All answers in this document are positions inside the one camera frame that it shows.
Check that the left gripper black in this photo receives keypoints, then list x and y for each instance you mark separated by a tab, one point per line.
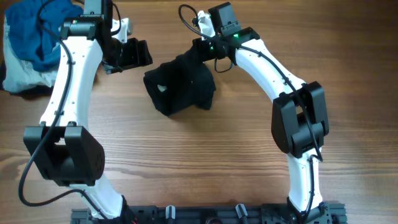
137	52

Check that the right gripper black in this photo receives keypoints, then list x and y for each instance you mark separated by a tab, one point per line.
189	66

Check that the black shorts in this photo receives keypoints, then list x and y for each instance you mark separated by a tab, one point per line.
180	83

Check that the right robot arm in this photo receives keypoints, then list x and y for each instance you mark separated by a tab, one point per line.
299	121

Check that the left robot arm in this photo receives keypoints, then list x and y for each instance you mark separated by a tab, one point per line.
61	146

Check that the blue crumpled garment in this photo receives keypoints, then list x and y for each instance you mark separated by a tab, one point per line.
48	15

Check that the dark folded garment under pile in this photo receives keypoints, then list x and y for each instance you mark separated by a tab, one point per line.
28	91

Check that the light blue white garment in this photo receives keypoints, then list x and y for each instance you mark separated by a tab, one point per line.
31	56

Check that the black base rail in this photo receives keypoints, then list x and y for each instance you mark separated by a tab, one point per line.
329	213

